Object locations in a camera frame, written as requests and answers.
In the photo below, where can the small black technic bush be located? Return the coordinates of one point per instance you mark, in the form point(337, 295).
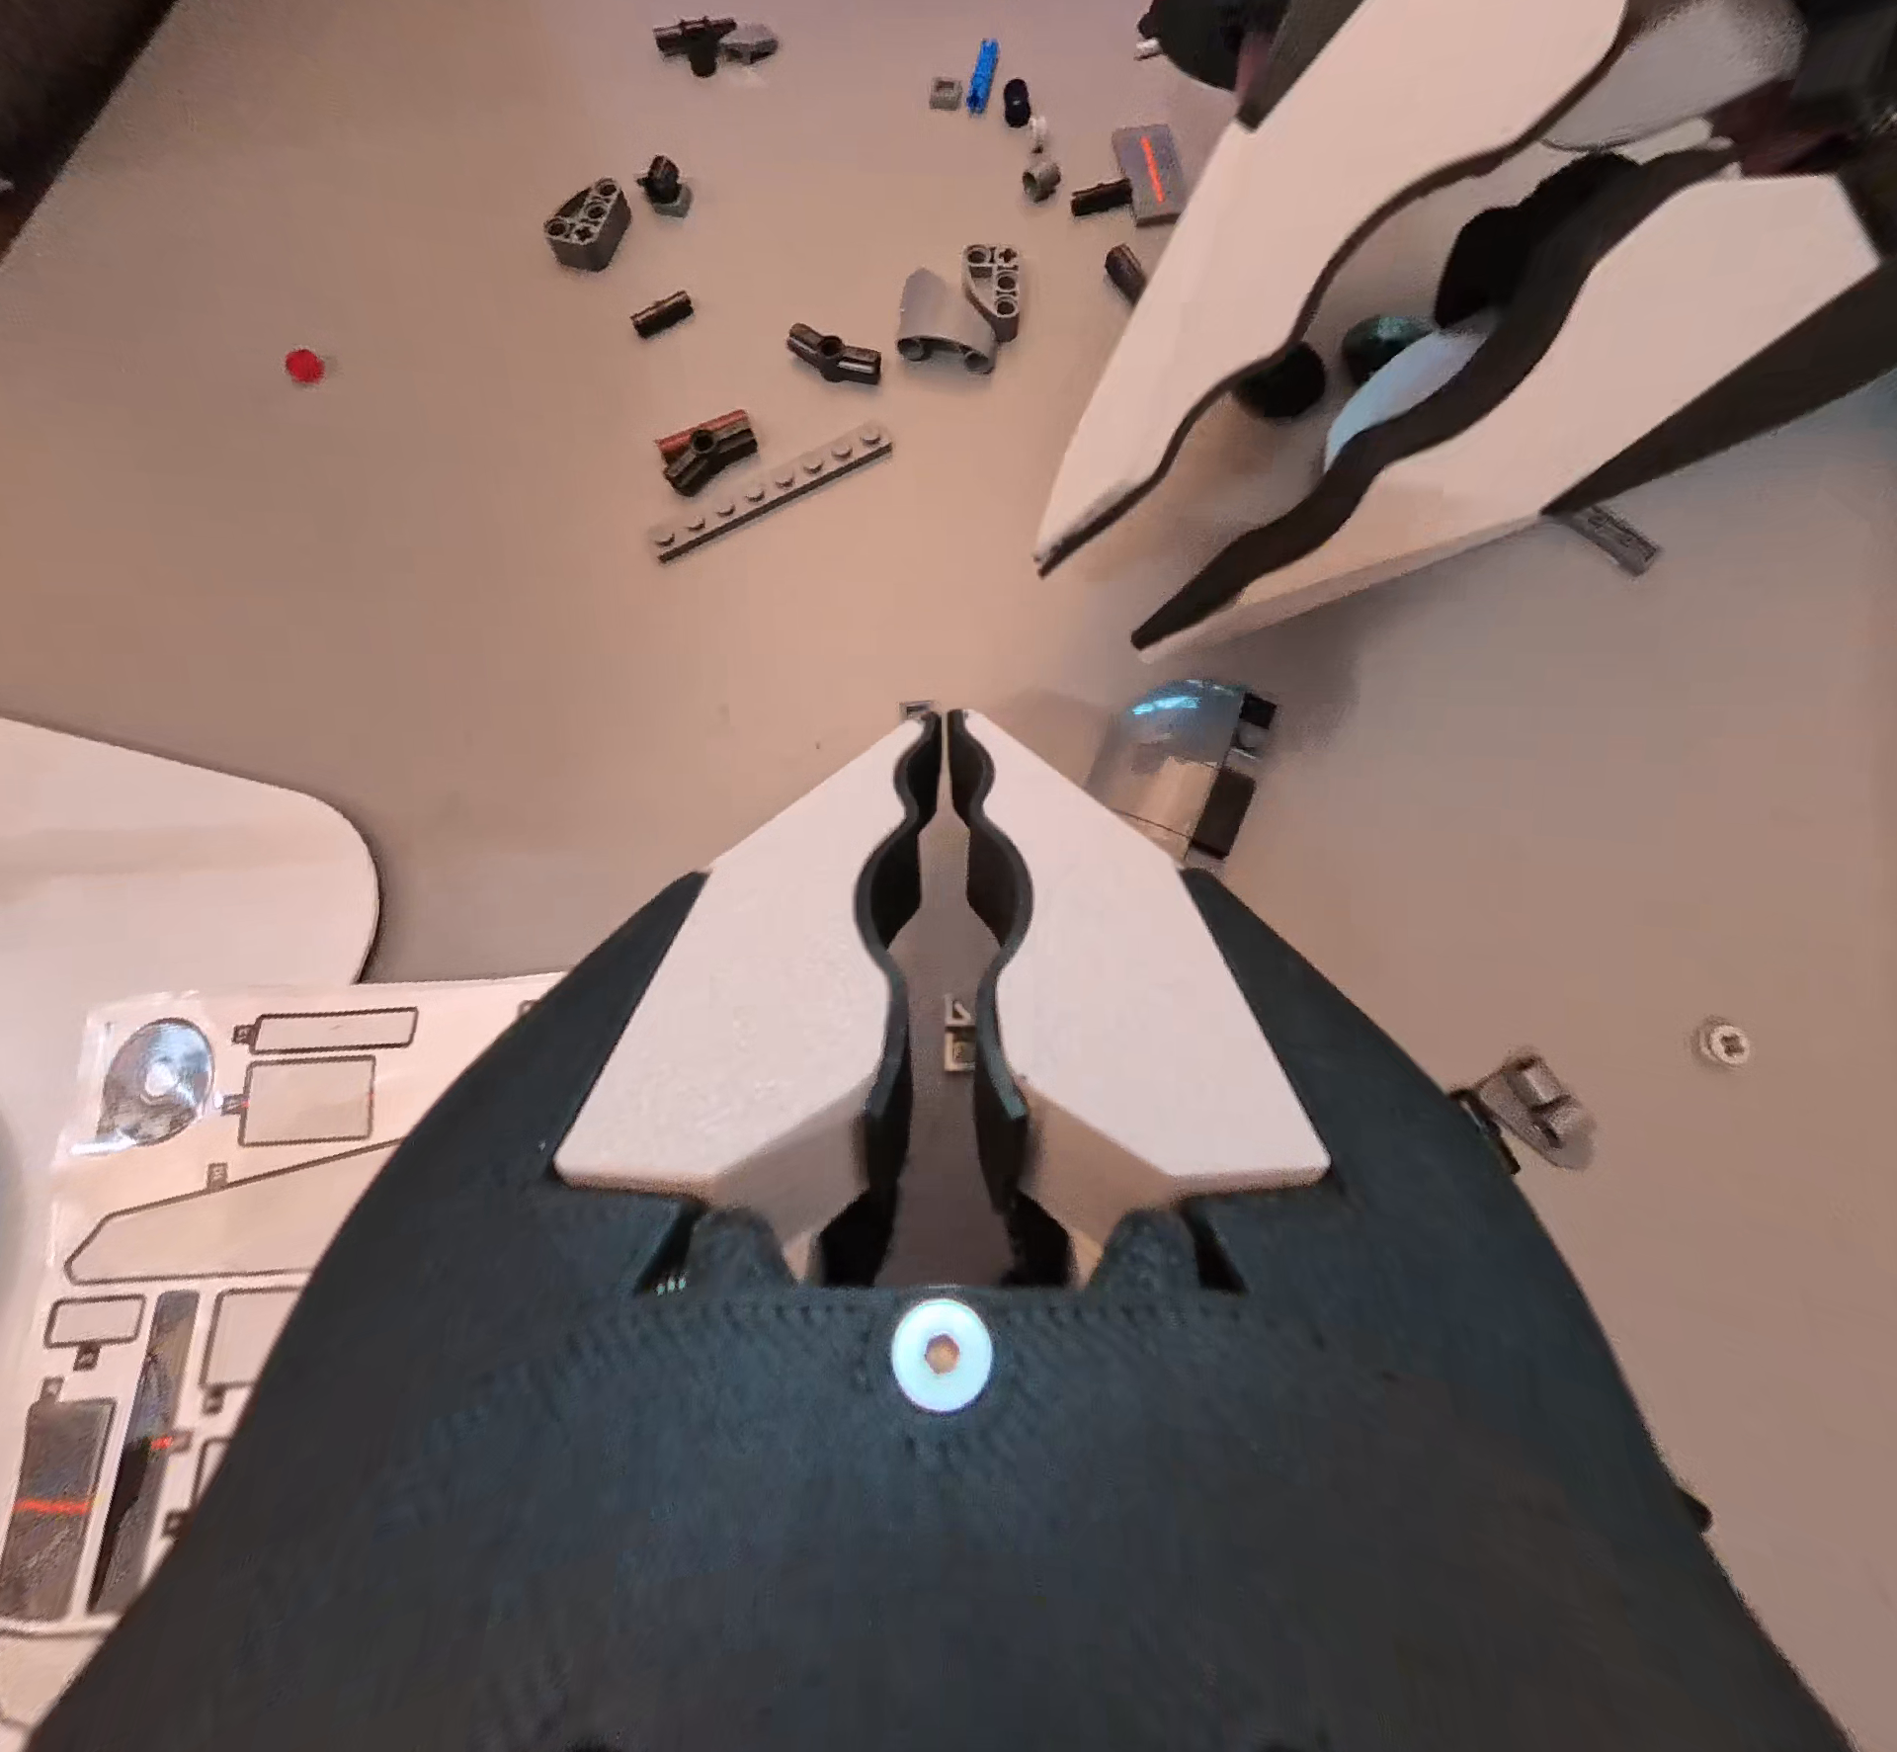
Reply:
point(664, 181)

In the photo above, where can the black technic pin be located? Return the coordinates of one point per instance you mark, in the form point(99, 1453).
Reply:
point(1103, 199)
point(663, 316)

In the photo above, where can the black connector with grey pin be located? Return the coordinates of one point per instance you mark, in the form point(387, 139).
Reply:
point(696, 41)

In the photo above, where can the dark grey curved technic beam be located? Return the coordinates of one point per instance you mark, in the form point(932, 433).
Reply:
point(996, 294)

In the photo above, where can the grey lego wedge assembly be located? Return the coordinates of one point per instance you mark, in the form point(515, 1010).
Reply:
point(1526, 1100)

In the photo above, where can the white stand base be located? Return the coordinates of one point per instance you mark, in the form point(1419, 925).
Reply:
point(147, 863)

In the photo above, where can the silver table screw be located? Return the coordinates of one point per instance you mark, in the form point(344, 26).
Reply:
point(1721, 1041)

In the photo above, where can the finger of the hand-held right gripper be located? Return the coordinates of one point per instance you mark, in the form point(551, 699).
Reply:
point(1632, 373)
point(1408, 48)

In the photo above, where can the grey beam assembly with gear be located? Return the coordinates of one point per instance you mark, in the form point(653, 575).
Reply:
point(1615, 538)

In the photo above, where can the grey domed lego assembly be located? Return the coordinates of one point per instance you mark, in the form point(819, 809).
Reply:
point(1163, 773)

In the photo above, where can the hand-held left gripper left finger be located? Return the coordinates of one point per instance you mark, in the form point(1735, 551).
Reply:
point(728, 1026)

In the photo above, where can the black connector with brown pin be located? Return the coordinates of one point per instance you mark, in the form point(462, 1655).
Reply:
point(705, 450)

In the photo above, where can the long grey lego plate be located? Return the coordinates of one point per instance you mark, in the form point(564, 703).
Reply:
point(771, 495)

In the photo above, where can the dark blue technic pin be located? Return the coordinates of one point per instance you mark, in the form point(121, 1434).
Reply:
point(1017, 99)

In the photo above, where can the grey tile with orange stripe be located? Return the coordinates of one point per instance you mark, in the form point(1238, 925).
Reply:
point(1149, 175)

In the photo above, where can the grey curved lego panel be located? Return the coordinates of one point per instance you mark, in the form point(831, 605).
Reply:
point(931, 316)

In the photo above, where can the lego sticker sheet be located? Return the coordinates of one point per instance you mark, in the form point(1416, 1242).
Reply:
point(297, 1190)

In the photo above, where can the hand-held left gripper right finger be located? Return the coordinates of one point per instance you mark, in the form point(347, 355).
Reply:
point(1156, 1026)

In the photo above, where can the dark grey oval technic beam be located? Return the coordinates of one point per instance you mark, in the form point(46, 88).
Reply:
point(588, 225)

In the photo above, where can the black angled technic connector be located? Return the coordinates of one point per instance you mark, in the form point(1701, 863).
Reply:
point(834, 355)

